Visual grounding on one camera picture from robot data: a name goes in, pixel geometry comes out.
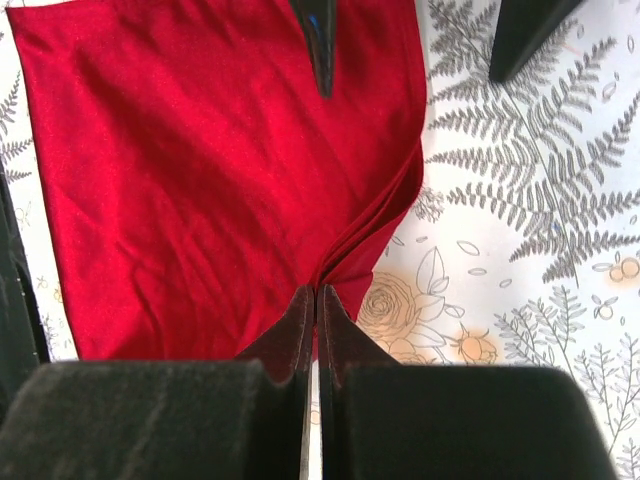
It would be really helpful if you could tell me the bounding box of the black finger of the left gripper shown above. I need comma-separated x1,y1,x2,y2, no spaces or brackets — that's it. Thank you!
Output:
489,0,582,83
289,0,337,98

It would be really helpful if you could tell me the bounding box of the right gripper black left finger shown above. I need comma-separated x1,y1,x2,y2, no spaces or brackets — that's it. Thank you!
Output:
1,287,314,479

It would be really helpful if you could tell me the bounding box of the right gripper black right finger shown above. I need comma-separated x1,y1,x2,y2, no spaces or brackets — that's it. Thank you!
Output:
317,286,615,479

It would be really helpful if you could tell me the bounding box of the red cloth napkin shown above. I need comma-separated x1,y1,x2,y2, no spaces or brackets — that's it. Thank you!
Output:
8,1,426,360

